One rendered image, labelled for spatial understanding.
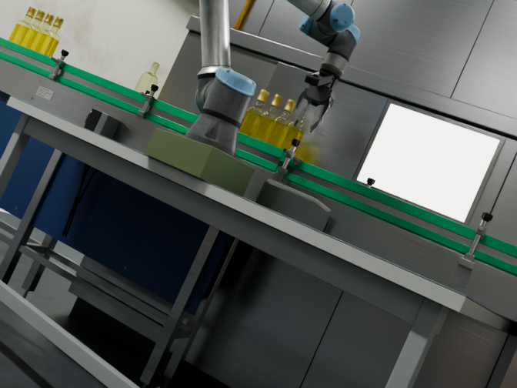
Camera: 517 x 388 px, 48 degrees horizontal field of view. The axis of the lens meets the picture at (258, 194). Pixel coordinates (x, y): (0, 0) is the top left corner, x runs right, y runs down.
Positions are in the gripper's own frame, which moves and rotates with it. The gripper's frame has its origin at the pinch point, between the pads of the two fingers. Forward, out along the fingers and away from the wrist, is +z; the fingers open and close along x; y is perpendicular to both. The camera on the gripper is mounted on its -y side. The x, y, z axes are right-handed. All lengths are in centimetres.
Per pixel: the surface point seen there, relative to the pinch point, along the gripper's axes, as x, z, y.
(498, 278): -70, 19, 20
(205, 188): 1, 32, -39
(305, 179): -0.8, 13.6, 21.3
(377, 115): -10.3, -20.5, 37.4
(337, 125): 2.0, -11.6, 37.3
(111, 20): 295, -72, 229
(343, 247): -38, 31, -47
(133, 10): 292, -91, 245
